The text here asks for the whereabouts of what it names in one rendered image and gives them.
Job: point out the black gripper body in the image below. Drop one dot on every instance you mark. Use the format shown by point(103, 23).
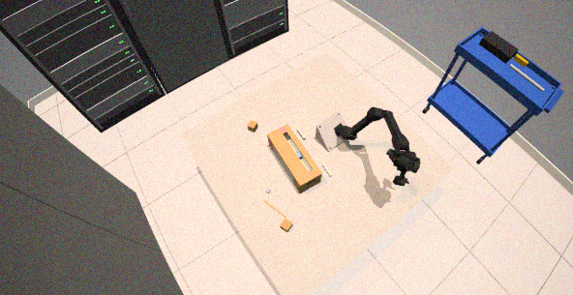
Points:
point(401, 180)

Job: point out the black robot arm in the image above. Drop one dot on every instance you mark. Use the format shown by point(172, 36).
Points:
point(399, 141)

